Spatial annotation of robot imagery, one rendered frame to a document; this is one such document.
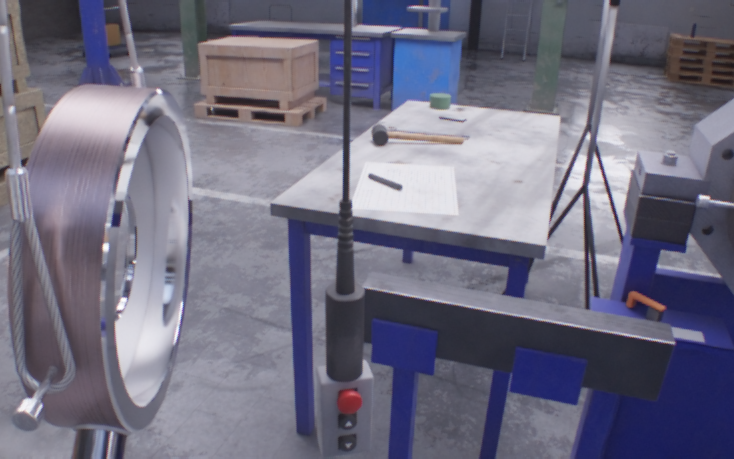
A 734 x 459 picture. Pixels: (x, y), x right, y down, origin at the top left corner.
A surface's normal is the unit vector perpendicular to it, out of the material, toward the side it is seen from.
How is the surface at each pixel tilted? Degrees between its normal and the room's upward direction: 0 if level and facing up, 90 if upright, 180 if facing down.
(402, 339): 90
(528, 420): 0
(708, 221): 90
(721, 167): 90
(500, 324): 90
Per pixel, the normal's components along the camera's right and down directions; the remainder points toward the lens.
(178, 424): 0.03, -0.91
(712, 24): -0.34, 0.38
